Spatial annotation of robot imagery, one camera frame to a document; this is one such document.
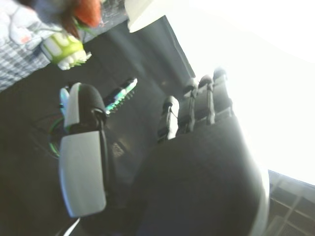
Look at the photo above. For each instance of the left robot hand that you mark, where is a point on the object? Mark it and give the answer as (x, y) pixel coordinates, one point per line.
(197, 186)

